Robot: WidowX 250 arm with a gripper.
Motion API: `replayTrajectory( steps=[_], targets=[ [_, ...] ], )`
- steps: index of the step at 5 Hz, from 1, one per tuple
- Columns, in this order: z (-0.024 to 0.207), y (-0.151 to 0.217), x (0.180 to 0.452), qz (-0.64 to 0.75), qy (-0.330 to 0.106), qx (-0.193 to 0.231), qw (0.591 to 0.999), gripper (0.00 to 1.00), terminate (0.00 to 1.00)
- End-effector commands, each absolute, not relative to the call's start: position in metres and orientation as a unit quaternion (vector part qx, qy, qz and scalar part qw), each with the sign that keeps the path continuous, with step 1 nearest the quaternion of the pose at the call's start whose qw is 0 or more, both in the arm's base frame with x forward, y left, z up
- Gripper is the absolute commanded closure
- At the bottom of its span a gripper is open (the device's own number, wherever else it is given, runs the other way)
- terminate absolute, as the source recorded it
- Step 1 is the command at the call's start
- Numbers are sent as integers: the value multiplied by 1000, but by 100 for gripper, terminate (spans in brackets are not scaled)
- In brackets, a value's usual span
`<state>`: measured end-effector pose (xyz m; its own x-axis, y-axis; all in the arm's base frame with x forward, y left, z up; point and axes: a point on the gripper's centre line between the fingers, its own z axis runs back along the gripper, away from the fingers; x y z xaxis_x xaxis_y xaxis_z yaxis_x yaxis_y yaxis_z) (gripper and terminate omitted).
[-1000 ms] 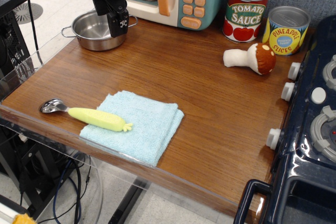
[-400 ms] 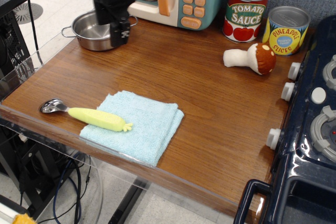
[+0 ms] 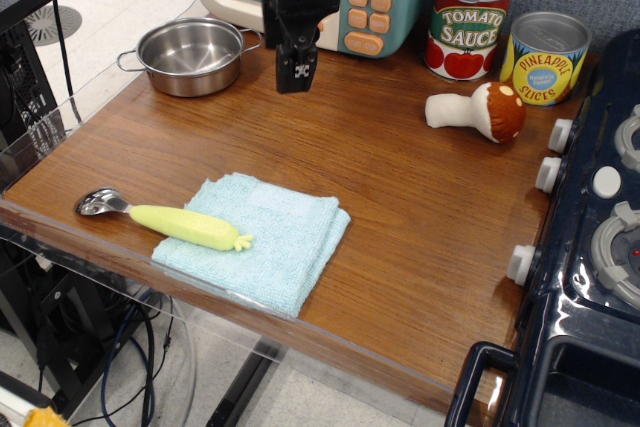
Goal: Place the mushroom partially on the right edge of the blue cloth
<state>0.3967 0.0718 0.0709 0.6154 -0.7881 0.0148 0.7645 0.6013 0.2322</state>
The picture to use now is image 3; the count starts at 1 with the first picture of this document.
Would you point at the pineapple slices can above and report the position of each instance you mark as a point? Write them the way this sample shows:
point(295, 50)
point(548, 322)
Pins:
point(544, 56)

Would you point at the tomato sauce can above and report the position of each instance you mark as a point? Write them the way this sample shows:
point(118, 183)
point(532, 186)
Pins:
point(463, 36)

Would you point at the yellow corn handled spoon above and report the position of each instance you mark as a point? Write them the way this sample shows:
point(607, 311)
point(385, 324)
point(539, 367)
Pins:
point(186, 225)

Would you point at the round floor vent grate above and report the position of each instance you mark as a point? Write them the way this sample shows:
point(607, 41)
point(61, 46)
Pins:
point(46, 25)

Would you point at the white stove knob middle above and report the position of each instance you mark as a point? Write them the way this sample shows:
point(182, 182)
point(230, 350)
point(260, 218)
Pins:
point(547, 174)

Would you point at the plush brown white mushroom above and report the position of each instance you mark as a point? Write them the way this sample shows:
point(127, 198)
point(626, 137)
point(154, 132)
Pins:
point(494, 109)

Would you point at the white stove knob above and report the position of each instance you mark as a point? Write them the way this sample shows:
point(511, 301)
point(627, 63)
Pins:
point(559, 135)
point(520, 263)
point(547, 174)

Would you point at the white stove knob front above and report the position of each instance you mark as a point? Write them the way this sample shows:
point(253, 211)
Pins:
point(520, 263)

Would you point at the dark blue toy stove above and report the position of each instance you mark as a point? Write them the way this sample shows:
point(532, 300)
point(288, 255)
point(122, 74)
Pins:
point(576, 359)

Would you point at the light blue folded rag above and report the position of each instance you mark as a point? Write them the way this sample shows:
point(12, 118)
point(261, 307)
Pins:
point(294, 236)

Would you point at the white stove knob rear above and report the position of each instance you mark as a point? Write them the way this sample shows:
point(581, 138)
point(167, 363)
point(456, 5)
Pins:
point(559, 135)

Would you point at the clear acrylic table guard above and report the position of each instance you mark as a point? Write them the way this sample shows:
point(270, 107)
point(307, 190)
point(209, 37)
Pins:
point(410, 285)

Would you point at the small steel pot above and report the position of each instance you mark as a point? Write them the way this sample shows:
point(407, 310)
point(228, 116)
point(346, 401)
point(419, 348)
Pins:
point(194, 57)

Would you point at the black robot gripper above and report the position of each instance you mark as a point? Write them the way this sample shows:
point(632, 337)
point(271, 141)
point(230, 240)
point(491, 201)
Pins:
point(294, 23)

